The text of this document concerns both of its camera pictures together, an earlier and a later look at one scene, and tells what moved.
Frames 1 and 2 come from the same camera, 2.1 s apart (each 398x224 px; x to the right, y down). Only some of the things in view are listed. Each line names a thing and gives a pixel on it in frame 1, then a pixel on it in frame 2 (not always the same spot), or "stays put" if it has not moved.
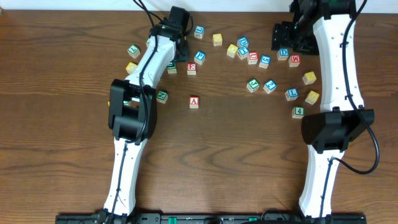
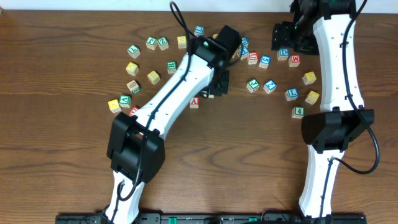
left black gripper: [186, 54] to [224, 87]
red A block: [194, 102] stays put
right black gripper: [281, 38] stays put
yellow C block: [131, 67] stays put
